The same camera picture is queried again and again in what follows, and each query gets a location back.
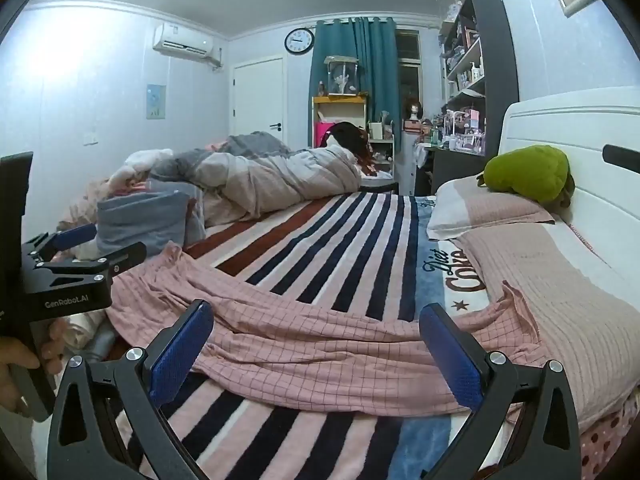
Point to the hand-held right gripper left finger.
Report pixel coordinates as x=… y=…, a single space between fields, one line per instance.
x=180 y=352

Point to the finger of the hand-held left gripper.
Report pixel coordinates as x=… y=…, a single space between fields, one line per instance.
x=75 y=235
x=125 y=253

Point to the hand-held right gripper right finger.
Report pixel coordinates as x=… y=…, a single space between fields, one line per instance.
x=452 y=355

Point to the pink checked pants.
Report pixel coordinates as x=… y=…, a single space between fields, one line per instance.
x=300 y=355

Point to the person's left hand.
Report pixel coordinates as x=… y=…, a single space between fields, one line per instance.
x=52 y=347

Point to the grey folded cloth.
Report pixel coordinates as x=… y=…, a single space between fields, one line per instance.
x=140 y=220

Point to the white plush toy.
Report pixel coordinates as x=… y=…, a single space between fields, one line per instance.
x=142 y=162

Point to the pink knitted blanket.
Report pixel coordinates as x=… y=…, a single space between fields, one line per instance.
x=550 y=285

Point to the pink and white pillow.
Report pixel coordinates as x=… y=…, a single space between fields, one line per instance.
x=480 y=210

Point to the grey and pink duvet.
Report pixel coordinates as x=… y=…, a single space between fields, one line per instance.
x=280 y=180

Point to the striped fleece blanket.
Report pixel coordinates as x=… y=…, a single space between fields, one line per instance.
x=325 y=240

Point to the polka dot bed sheet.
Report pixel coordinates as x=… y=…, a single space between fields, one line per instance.
x=610 y=445

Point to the dark desk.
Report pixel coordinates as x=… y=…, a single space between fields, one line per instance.
x=450 y=165

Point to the green plush toy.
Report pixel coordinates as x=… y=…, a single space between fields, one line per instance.
x=525 y=170

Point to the white door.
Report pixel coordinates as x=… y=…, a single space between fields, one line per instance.
x=257 y=105

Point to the white air conditioner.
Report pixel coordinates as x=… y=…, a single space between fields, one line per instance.
x=182 y=40

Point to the white small shelf unit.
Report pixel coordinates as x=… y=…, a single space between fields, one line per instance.
x=382 y=145

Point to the black plush toy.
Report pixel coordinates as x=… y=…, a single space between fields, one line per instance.
x=350 y=137

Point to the wig on mannequin head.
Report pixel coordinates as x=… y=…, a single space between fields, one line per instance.
x=413 y=110

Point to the white headboard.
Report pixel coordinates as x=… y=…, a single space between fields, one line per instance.
x=550 y=120

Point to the yellow shelf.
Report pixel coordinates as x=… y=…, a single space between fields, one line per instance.
x=340 y=105

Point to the glass display case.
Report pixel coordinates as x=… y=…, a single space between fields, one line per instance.
x=341 y=77

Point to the window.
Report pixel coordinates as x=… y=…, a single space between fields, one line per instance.
x=407 y=75

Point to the dark tall shelf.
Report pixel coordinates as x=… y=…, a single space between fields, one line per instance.
x=500 y=60

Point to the teal curtain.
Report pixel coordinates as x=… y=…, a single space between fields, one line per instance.
x=375 y=60

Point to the small blue wall poster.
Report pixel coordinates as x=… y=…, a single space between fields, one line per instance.
x=156 y=101

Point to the round wall clock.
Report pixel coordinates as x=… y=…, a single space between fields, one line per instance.
x=299 y=40

